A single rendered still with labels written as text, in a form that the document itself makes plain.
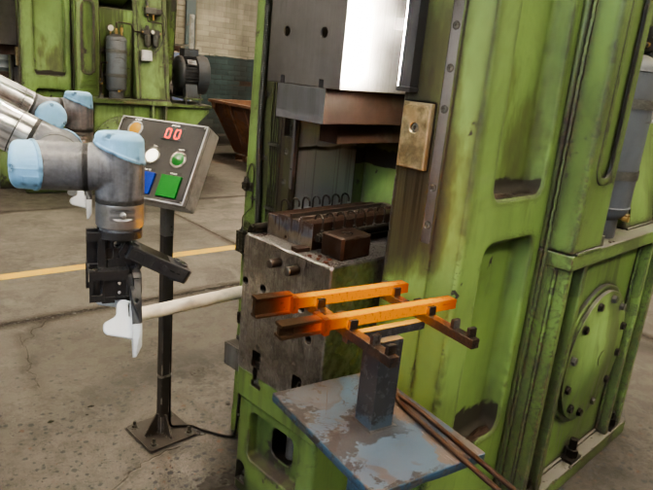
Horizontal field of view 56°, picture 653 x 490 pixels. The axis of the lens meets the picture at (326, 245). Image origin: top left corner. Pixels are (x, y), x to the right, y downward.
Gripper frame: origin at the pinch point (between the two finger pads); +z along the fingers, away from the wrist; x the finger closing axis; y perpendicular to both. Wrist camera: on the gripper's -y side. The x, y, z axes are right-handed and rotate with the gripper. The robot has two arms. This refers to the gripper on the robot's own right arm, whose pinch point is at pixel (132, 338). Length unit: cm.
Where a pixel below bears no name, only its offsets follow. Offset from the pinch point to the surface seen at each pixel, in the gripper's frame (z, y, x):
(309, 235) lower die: -2, -56, -52
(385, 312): -1, -50, 1
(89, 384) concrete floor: 93, -5, -155
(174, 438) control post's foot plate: 92, -31, -103
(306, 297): -0.9, -37.2, -10.3
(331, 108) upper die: -38, -59, -52
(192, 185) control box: -8, -32, -92
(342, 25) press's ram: -59, -58, -47
